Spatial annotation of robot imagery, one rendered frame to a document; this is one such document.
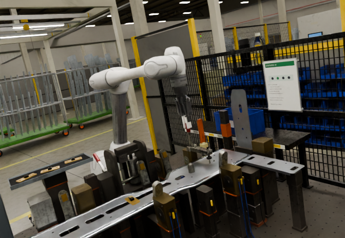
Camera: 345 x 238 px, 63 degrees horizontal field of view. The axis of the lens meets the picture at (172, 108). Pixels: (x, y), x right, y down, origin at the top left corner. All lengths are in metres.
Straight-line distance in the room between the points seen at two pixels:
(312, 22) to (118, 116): 6.56
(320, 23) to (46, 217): 7.36
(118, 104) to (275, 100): 1.03
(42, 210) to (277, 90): 1.37
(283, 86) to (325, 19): 6.16
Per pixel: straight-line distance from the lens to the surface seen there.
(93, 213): 1.30
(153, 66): 1.31
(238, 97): 1.60
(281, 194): 1.80
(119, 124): 2.02
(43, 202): 1.29
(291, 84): 1.73
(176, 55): 1.47
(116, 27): 8.38
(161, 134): 4.43
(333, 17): 7.80
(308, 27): 7.98
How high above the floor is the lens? 1.57
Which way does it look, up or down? 10 degrees down
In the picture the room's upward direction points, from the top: 10 degrees counter-clockwise
